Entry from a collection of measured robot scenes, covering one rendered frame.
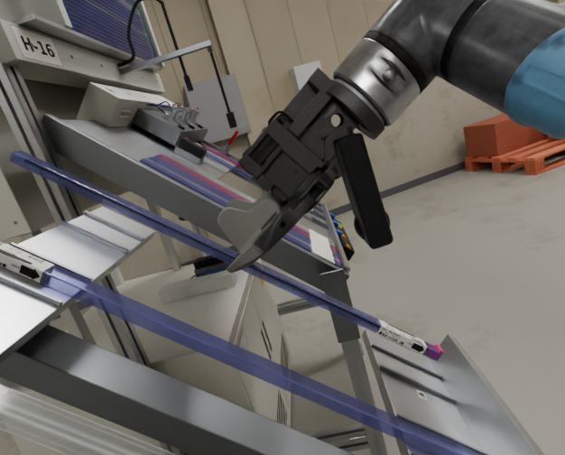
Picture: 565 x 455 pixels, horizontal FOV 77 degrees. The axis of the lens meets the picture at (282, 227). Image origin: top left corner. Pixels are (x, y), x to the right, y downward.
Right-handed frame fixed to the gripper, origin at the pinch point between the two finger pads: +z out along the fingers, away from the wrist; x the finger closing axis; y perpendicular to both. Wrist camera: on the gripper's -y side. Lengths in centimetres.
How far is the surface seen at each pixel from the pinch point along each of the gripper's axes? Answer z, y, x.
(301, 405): 64, -69, -84
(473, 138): -140, -154, -372
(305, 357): 60, -71, -114
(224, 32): -38, 102, -311
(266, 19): -74, 86, -336
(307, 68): -67, 29, -332
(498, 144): -145, -168, -345
